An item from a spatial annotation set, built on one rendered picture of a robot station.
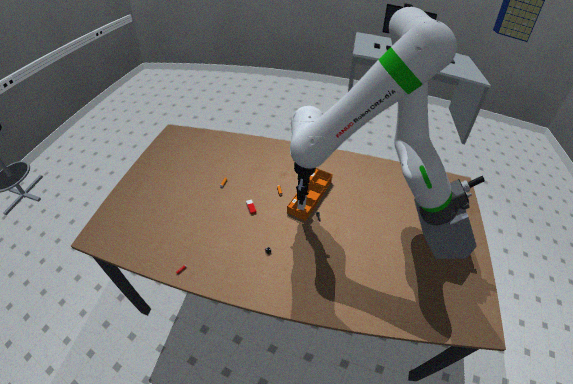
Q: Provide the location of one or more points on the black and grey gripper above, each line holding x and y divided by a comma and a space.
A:
303, 182

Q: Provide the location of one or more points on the red and white eraser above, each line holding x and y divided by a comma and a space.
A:
251, 206

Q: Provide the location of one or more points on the orange rack of bins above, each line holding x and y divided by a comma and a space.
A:
315, 190

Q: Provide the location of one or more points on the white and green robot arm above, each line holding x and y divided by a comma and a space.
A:
427, 47

